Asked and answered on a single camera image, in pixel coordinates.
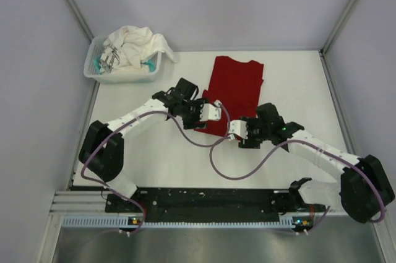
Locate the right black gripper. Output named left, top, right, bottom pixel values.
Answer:
left=239, top=116, right=272, bottom=148

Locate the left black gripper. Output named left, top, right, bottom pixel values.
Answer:
left=179, top=97, right=209, bottom=129

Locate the red t shirt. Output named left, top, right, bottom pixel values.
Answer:
left=202, top=56, right=264, bottom=120

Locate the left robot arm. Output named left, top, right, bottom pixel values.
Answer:
left=79, top=78, right=209, bottom=212

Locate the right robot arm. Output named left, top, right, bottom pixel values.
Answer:
left=230, top=103, right=395, bottom=223

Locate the teal garment in basket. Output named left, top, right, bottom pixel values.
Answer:
left=93, top=57, right=156, bottom=74

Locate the white t shirt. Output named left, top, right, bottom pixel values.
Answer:
left=100, top=25, right=177, bottom=74

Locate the white plastic basket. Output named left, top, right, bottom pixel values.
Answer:
left=84, top=36, right=164, bottom=84

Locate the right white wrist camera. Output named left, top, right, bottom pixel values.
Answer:
left=228, top=120, right=248, bottom=140

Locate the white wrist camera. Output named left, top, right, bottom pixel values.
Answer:
left=228, top=120, right=248, bottom=140
left=199, top=100, right=222, bottom=122

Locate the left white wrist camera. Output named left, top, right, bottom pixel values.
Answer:
left=199, top=100, right=222, bottom=122

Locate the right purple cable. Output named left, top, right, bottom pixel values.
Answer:
left=209, top=134, right=387, bottom=235

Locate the purple cable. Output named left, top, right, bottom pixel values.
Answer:
left=209, top=134, right=387, bottom=235
left=80, top=101, right=231, bottom=233

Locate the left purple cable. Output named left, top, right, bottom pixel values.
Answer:
left=80, top=101, right=231, bottom=233

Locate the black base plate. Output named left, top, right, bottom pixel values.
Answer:
left=105, top=186, right=325, bottom=222

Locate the left aluminium corner post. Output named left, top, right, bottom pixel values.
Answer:
left=65, top=0, right=94, bottom=42

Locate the aluminium corner post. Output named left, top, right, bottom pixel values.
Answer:
left=320, top=0, right=359, bottom=56
left=65, top=0, right=94, bottom=42

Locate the grey slotted cable duct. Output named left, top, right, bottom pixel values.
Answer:
left=62, top=215, right=312, bottom=229

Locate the right aluminium corner post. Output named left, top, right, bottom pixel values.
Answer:
left=320, top=0, right=359, bottom=56

